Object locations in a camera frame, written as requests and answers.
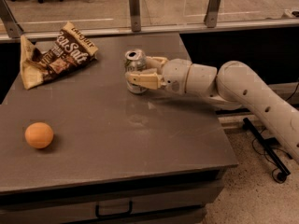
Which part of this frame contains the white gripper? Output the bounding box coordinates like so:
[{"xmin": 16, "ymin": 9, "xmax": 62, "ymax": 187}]
[{"xmin": 125, "ymin": 56, "xmax": 192, "ymax": 95}]

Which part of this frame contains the silver 7up soda can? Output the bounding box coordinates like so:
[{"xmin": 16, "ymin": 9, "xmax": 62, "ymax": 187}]
[{"xmin": 124, "ymin": 49, "xmax": 147, "ymax": 94}]

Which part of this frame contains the right metal glass bracket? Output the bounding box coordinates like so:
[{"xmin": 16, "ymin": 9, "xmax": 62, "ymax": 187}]
[{"xmin": 204, "ymin": 0, "xmax": 221, "ymax": 28}]

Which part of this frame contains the brown sea salt chip bag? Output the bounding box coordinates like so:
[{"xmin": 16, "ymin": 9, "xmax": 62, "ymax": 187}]
[{"xmin": 20, "ymin": 22, "xmax": 98, "ymax": 90}]

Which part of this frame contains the black drawer handle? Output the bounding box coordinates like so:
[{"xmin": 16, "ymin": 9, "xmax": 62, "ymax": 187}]
[{"xmin": 94, "ymin": 201, "xmax": 133, "ymax": 220}]

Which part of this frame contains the left metal glass bracket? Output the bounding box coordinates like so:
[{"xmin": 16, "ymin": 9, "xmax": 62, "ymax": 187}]
[{"xmin": 0, "ymin": 0, "xmax": 23, "ymax": 38}]

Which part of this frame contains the glass barrier panel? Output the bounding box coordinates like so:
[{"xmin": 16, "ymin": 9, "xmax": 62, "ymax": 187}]
[{"xmin": 6, "ymin": 0, "xmax": 299, "ymax": 32}]

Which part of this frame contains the grey cabinet drawer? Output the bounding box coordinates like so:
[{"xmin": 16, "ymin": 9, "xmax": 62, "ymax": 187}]
[{"xmin": 0, "ymin": 180, "xmax": 223, "ymax": 224}]

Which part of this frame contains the metal glass bracket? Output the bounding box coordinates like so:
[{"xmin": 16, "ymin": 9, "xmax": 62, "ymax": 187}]
[
  {"xmin": 129, "ymin": 0, "xmax": 141, "ymax": 32},
  {"xmin": 204, "ymin": 0, "xmax": 221, "ymax": 28},
  {"xmin": 0, "ymin": 0, "xmax": 23, "ymax": 38}
]

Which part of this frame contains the black floor cable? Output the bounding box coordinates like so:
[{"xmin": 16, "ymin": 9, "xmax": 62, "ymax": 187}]
[{"xmin": 250, "ymin": 77, "xmax": 299, "ymax": 185}]

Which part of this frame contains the middle metal glass bracket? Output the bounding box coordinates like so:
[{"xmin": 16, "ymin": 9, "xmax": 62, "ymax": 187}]
[{"xmin": 129, "ymin": 0, "xmax": 141, "ymax": 32}]

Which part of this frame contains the black stand leg with caster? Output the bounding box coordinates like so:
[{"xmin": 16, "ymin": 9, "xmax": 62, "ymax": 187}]
[{"xmin": 243, "ymin": 118, "xmax": 291, "ymax": 184}]

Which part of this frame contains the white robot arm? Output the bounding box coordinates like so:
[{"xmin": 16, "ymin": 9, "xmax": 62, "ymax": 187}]
[{"xmin": 124, "ymin": 56, "xmax": 299, "ymax": 162}]

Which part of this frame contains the orange ball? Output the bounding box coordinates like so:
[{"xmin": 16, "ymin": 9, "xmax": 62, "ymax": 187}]
[{"xmin": 24, "ymin": 122, "xmax": 54, "ymax": 149}]

